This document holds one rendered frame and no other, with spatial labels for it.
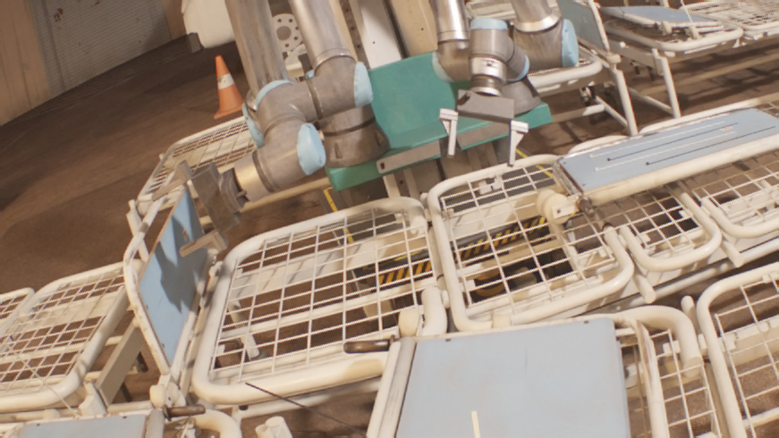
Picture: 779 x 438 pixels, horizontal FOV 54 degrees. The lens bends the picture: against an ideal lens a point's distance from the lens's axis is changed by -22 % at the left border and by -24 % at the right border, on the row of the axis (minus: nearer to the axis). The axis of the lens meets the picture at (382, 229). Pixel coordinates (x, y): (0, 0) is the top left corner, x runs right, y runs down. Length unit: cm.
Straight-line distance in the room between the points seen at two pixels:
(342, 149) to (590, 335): 129
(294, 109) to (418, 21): 103
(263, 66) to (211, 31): 665
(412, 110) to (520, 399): 156
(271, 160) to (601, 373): 79
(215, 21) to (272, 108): 723
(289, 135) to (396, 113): 98
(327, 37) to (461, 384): 86
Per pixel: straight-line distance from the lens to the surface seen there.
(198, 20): 909
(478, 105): 209
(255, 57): 242
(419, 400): 137
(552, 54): 259
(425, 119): 277
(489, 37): 213
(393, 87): 274
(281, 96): 187
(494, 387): 137
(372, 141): 259
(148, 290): 191
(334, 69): 189
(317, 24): 198
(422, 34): 282
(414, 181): 285
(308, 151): 178
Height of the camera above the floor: 128
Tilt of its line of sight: 20 degrees down
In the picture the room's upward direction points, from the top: 17 degrees counter-clockwise
